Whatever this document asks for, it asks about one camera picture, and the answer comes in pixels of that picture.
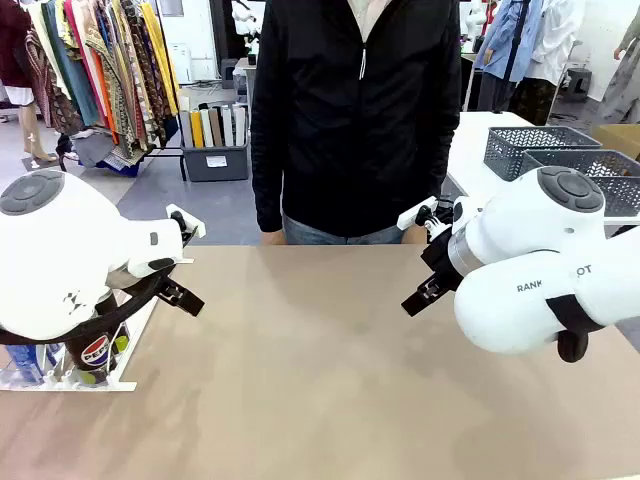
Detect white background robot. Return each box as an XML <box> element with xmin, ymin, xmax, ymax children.
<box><xmin>231</xmin><ymin>0</ymin><xmax>262</xmax><ymax>57</ymax></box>

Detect white coat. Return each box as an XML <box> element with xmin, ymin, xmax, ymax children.
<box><xmin>524</xmin><ymin>0</ymin><xmax>587</xmax><ymax>87</ymax></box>

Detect person in black jacket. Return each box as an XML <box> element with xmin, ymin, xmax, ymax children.
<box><xmin>249</xmin><ymin>0</ymin><xmax>464</xmax><ymax>246</ymax></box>

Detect yellow garment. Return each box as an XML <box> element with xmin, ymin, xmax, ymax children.
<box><xmin>138</xmin><ymin>1</ymin><xmax>180</xmax><ymax>118</ymax></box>

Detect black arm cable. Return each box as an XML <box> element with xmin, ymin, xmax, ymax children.
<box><xmin>0</xmin><ymin>272</ymin><xmax>177</xmax><ymax>347</ymax></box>
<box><xmin>545</xmin><ymin>294</ymin><xmax>609</xmax><ymax>364</ymax></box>

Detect pink garment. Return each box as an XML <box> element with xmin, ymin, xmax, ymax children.
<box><xmin>62</xmin><ymin>0</ymin><xmax>109</xmax><ymax>126</ymax></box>

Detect person's left forearm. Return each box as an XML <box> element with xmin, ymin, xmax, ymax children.
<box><xmin>422</xmin><ymin>139</ymin><xmax>464</xmax><ymax>211</ymax></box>

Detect grey plastic basket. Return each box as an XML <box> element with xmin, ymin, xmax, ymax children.
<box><xmin>483</xmin><ymin>126</ymin><xmax>604</xmax><ymax>182</ymax></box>
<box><xmin>522</xmin><ymin>148</ymin><xmax>640</xmax><ymax>219</ymax></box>

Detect grey trousers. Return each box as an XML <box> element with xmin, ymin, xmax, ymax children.
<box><xmin>476</xmin><ymin>69</ymin><xmax>516</xmax><ymax>114</ymax></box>

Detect white can dispenser rack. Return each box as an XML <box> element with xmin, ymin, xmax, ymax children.
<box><xmin>0</xmin><ymin>257</ymin><xmax>195</xmax><ymax>393</ymax></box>

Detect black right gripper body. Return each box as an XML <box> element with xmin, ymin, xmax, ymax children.
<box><xmin>420</xmin><ymin>230</ymin><xmax>461</xmax><ymax>290</ymax></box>

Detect cardboard box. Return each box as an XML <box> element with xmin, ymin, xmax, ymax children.
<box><xmin>591</xmin><ymin>123</ymin><xmax>640</xmax><ymax>162</ymax></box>

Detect dark camouflage skirt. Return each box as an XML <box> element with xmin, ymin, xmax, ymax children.
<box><xmin>508</xmin><ymin>77</ymin><xmax>557</xmax><ymax>126</ymax></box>

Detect white board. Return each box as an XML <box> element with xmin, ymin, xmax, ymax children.
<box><xmin>220</xmin><ymin>106</ymin><xmax>235</xmax><ymax>147</ymax></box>
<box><xmin>232</xmin><ymin>104</ymin><xmax>248</xmax><ymax>147</ymax></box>
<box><xmin>199</xmin><ymin>108</ymin><xmax>215</xmax><ymax>148</ymax></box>

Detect equipment cart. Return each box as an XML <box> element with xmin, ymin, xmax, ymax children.
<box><xmin>232</xmin><ymin>57</ymin><xmax>258</xmax><ymax>109</ymax></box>

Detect white mannequin bust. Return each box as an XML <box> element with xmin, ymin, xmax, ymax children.
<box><xmin>467</xmin><ymin>0</ymin><xmax>489</xmax><ymax>39</ymax></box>

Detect grey board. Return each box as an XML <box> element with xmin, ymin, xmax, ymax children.
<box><xmin>178</xmin><ymin>110</ymin><xmax>194</xmax><ymax>149</ymax></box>

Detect brown board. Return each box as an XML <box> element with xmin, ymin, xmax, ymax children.
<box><xmin>208</xmin><ymin>107</ymin><xmax>224</xmax><ymax>148</ymax></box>

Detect brown patterned dress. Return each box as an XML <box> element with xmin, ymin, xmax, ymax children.
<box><xmin>22</xmin><ymin>29</ymin><xmax>86</xmax><ymax>136</ymax></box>

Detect teal garment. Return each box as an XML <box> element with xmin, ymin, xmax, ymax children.
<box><xmin>40</xmin><ymin>0</ymin><xmax>100</xmax><ymax>127</ymax></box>

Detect black clothes rack frame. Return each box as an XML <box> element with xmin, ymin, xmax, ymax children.
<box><xmin>57</xmin><ymin>117</ymin><xmax>189</xmax><ymax>182</ymax></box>

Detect black stand pole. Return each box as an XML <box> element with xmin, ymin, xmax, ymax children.
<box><xmin>501</xmin><ymin>0</ymin><xmax>532</xmax><ymax>86</ymax></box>

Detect maroon garment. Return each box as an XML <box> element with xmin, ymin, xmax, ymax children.
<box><xmin>0</xmin><ymin>0</ymin><xmax>35</xmax><ymax>90</ymax></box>

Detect mannequin in grey dress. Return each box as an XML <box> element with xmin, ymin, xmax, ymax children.
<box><xmin>597</xmin><ymin>7</ymin><xmax>640</xmax><ymax>126</ymax></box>

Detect person's right forearm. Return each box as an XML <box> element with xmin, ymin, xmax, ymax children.
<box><xmin>251</xmin><ymin>164</ymin><xmax>287</xmax><ymax>235</ymax></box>

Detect brown patterned garment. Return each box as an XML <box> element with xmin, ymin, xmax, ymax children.
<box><xmin>112</xmin><ymin>0</ymin><xmax>169</xmax><ymax>146</ymax></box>

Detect white side table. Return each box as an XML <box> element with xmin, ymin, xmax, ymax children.
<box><xmin>446</xmin><ymin>110</ymin><xmax>640</xmax><ymax>226</ymax></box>

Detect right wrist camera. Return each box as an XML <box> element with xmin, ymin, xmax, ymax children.
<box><xmin>397</xmin><ymin>196</ymin><xmax>440</xmax><ymax>231</ymax></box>

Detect black stool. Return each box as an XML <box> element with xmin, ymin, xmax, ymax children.
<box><xmin>566</xmin><ymin>67</ymin><xmax>594</xmax><ymax>104</ymax></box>

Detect orange garment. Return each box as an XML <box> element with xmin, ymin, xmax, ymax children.
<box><xmin>88</xmin><ymin>47</ymin><xmax>120</xmax><ymax>146</ymax></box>

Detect grey storage bin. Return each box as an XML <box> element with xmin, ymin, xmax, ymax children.
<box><xmin>180</xmin><ymin>142</ymin><xmax>250</xmax><ymax>183</ymax></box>

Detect blue shirt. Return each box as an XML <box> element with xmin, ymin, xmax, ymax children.
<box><xmin>473</xmin><ymin>0</ymin><xmax>544</xmax><ymax>84</ymax></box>

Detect mannequin legs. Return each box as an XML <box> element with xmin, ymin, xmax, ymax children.
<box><xmin>18</xmin><ymin>102</ymin><xmax>60</xmax><ymax>164</ymax></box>

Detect grey cloth pile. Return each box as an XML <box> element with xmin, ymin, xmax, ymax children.
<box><xmin>71</xmin><ymin>127</ymin><xmax>147</xmax><ymax>177</ymax></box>

